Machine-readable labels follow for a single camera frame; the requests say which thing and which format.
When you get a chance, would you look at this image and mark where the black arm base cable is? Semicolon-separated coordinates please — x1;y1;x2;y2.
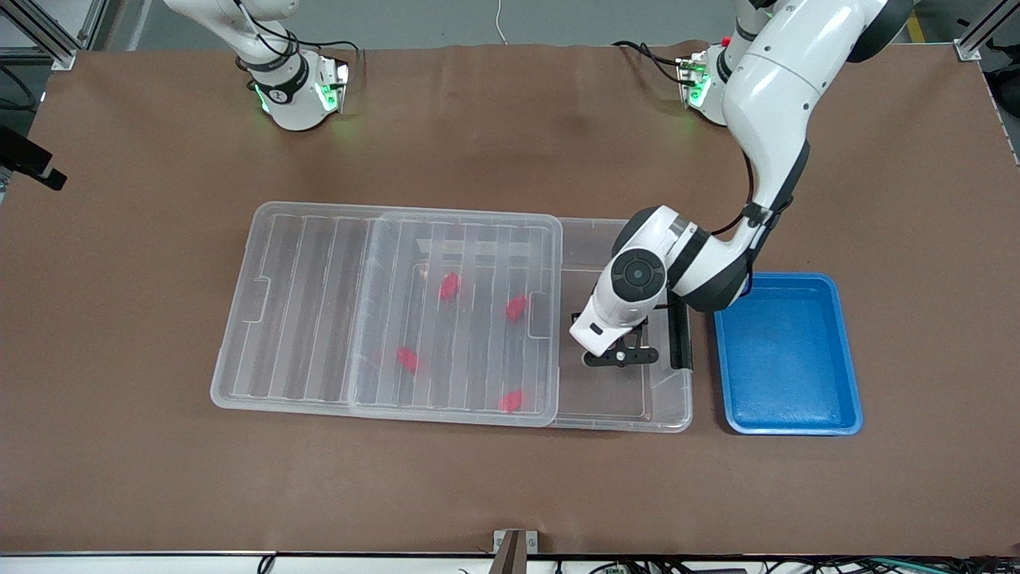
611;40;696;87
291;38;365;77

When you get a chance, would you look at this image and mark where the clear plastic storage box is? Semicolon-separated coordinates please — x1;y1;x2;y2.
351;211;694;434

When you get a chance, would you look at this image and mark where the clear ribbed plastic lid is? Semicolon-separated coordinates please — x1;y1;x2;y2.
210;201;564;429

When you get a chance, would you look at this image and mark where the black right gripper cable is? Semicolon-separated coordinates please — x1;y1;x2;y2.
0;65;38;112

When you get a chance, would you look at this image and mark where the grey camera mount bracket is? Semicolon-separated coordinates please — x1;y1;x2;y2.
490;529;540;574

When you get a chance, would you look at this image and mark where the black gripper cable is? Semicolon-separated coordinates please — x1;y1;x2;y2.
0;65;38;112
708;143;794;240

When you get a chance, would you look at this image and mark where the blue plastic tray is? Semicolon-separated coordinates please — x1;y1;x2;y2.
714;272;865;437

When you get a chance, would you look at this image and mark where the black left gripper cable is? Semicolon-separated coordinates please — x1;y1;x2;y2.
708;143;794;240

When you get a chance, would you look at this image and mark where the black box latch handle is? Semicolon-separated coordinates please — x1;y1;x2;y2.
668;299;692;372

